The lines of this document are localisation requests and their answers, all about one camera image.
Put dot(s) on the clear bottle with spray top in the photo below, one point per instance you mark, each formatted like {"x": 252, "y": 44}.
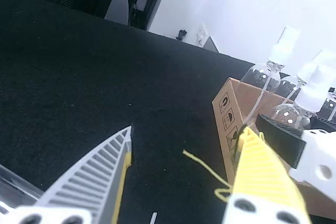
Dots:
{"x": 319, "y": 62}
{"x": 312, "y": 94}
{"x": 258, "y": 75}

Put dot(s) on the brown cardboard box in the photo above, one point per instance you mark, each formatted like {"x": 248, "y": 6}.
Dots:
{"x": 225, "y": 119}

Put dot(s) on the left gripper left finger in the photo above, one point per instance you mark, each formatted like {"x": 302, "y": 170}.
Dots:
{"x": 78, "y": 182}

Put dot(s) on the small white plastic tube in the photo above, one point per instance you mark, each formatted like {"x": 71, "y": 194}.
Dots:
{"x": 154, "y": 218}

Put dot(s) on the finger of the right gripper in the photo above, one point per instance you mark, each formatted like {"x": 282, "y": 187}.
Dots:
{"x": 324, "y": 125}
{"x": 283, "y": 140}

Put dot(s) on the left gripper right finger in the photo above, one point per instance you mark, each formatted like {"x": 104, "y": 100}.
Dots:
{"x": 260, "y": 176}

